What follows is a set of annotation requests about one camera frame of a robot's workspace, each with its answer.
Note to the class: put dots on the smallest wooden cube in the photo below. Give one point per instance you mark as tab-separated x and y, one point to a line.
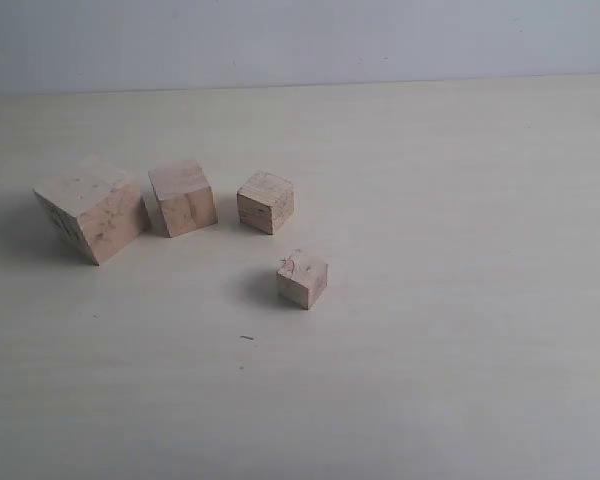
302	278

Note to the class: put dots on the second largest wooden cube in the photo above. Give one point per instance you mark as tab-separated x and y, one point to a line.
184	196

